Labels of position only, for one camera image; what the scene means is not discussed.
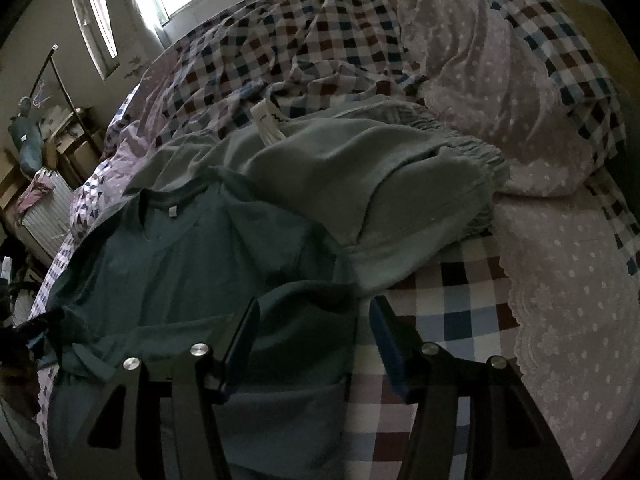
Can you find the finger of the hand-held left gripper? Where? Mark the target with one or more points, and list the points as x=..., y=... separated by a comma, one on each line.
x=45, y=327

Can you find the dark teal t-shirt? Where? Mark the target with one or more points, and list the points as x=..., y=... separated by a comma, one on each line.
x=200, y=260

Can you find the checkered duvet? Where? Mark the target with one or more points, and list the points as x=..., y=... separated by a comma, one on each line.
x=350, y=35

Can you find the white radiator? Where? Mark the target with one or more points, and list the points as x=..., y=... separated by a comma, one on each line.
x=47, y=225

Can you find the light green pants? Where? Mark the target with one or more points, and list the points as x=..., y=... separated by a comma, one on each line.
x=325, y=175

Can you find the blue hanging garment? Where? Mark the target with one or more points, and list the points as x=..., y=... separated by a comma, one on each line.
x=25, y=140

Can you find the wooden bedside cabinet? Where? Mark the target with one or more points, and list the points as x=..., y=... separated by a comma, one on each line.
x=80, y=152

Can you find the pink cloth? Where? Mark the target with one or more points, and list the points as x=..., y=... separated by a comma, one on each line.
x=32, y=192

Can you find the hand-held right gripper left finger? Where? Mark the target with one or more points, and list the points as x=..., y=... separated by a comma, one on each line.
x=245, y=330

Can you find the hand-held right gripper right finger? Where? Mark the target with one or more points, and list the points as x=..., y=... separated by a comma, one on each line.
x=387, y=345

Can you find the checkered bed sheet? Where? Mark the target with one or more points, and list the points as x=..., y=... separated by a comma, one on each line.
x=475, y=310

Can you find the black clothes rack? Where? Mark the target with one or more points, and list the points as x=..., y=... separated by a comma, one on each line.
x=59, y=71

